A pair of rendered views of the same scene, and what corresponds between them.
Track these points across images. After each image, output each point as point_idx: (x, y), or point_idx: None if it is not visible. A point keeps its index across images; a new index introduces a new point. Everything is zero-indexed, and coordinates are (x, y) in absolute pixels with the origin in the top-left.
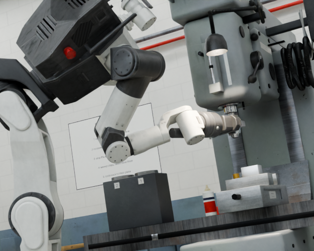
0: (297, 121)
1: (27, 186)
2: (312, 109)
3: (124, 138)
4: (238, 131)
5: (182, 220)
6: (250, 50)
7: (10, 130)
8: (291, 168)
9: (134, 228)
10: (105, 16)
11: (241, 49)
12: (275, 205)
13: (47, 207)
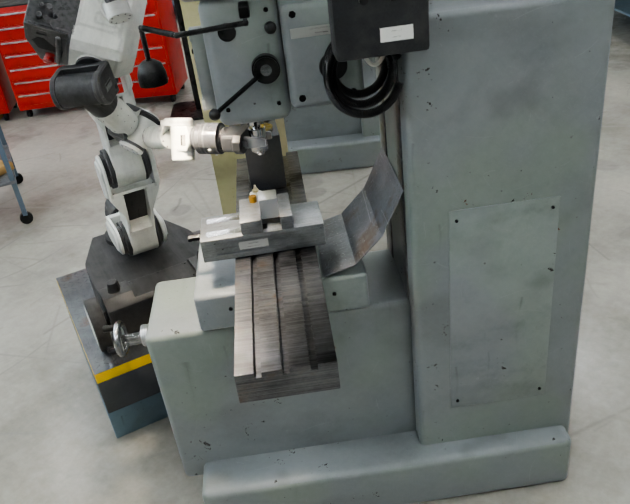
0: (399, 133)
1: (103, 143)
2: (406, 129)
3: (138, 134)
4: (255, 151)
5: (236, 208)
6: (262, 48)
7: None
8: (394, 188)
9: (236, 184)
10: (46, 32)
11: (216, 63)
12: (235, 261)
13: (107, 170)
